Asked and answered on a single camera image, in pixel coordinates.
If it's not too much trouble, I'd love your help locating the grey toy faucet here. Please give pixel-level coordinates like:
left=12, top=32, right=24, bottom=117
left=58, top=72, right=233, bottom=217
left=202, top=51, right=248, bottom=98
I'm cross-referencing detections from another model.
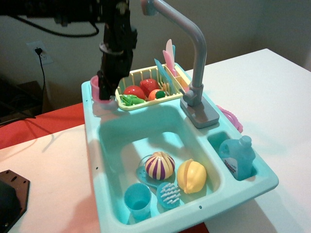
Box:
left=141, top=0, right=219, bottom=129

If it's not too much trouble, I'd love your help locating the turquoise toy sink unit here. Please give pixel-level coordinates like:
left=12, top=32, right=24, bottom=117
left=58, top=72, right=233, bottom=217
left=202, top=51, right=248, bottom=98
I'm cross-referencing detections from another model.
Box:
left=81, top=62, right=279, bottom=231

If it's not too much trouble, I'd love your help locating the white wall outlet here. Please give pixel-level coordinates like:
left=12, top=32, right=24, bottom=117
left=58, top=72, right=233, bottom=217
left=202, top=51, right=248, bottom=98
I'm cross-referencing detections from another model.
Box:
left=26, top=40, right=53, bottom=65

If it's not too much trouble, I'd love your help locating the black power cord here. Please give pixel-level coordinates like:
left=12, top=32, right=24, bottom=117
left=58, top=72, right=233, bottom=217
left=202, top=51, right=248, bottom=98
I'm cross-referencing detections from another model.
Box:
left=24, top=48, right=55, bottom=136

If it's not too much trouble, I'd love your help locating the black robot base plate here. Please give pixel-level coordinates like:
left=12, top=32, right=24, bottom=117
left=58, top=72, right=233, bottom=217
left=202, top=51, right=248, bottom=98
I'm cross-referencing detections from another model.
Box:
left=0, top=169, right=30, bottom=233

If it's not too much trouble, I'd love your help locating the orange toy fruit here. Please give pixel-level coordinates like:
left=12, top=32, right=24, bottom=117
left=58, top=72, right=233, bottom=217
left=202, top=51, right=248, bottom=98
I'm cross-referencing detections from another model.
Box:
left=148, top=89, right=166, bottom=101

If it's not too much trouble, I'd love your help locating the pink toy knife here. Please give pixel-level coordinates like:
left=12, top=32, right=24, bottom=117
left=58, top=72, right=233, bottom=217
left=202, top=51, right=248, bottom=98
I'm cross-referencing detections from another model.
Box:
left=162, top=39, right=177, bottom=77

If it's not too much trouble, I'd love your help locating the purple striped toy onion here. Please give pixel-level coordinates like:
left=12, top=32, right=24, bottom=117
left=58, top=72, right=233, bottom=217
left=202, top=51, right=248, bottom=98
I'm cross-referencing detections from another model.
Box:
left=144, top=151, right=175, bottom=180

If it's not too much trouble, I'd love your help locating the pink toy pot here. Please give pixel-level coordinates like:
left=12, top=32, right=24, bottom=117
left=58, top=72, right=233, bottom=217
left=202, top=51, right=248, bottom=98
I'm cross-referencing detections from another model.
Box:
left=217, top=105, right=243, bottom=133

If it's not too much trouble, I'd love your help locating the blue dish brush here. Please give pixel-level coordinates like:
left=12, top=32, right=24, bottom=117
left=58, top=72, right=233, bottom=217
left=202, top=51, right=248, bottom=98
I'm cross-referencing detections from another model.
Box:
left=136, top=166, right=182, bottom=209

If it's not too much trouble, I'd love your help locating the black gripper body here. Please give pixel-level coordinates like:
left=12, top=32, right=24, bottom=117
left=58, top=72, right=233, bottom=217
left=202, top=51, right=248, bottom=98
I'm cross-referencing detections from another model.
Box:
left=98, top=42, right=133, bottom=85

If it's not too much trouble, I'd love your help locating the red toy strawberry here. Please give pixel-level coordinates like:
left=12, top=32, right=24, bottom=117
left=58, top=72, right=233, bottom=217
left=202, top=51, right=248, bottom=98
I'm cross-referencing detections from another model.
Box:
left=139, top=79, right=160, bottom=97

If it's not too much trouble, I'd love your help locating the pink plastic cup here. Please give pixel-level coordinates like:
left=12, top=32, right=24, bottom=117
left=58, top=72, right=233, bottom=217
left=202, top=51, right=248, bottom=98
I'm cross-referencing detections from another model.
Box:
left=90, top=75, right=118, bottom=110

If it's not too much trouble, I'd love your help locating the yellow toy lemon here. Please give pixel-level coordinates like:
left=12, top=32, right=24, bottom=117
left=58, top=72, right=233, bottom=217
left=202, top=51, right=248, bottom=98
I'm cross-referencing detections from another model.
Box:
left=177, top=159, right=207, bottom=194

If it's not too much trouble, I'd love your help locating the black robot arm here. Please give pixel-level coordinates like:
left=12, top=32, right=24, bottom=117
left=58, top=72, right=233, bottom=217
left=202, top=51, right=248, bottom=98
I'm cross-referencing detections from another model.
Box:
left=0, top=0, right=138, bottom=100

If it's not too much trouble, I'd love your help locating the blue toy plate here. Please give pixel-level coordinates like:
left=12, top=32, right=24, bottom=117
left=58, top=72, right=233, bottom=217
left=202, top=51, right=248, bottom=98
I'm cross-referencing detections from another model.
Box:
left=154, top=58, right=175, bottom=94

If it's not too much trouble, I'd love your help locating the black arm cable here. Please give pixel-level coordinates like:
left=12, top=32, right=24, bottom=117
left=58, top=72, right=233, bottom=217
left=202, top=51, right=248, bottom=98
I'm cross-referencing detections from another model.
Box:
left=14, top=14, right=100, bottom=38

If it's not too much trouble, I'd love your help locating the blue plastic cup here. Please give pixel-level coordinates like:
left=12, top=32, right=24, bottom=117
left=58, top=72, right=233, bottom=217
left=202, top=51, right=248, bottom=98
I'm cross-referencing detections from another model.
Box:
left=124, top=183, right=152, bottom=220

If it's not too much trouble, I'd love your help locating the yellow dish drying rack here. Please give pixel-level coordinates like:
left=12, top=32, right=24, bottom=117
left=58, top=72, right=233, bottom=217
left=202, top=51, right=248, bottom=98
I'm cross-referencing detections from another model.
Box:
left=115, top=63, right=191, bottom=111

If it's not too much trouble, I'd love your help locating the blue toy detergent bottle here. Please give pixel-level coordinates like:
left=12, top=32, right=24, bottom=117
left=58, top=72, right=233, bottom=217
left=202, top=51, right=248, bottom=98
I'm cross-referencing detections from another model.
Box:
left=218, top=135, right=256, bottom=181

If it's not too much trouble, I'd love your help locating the red toy tomato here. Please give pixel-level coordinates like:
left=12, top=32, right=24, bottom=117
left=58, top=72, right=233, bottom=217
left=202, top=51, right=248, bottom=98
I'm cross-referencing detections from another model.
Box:
left=123, top=85, right=145, bottom=100

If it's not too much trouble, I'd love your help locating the red cloth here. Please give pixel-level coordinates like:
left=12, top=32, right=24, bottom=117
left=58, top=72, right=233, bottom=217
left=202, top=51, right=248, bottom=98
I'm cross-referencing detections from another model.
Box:
left=0, top=103, right=85, bottom=149

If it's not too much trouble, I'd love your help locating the green toy vegetable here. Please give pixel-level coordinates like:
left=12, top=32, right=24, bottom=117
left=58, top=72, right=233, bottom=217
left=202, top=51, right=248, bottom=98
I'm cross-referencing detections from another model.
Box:
left=121, top=94, right=145, bottom=106

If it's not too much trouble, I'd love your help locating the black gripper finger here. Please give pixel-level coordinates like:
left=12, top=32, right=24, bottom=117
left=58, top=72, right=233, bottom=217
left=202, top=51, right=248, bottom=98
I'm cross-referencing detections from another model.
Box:
left=99, top=77, right=119, bottom=100

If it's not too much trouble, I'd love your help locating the teal toy utensil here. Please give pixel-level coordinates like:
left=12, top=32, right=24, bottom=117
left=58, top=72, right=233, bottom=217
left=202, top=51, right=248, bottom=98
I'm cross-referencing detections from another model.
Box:
left=172, top=44, right=175, bottom=62

